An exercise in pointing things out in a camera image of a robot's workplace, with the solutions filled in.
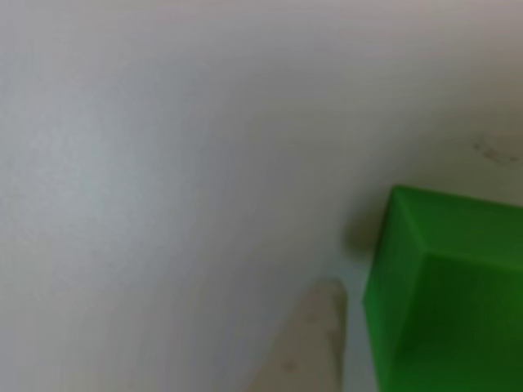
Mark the green cube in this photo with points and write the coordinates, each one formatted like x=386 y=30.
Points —
x=449 y=306

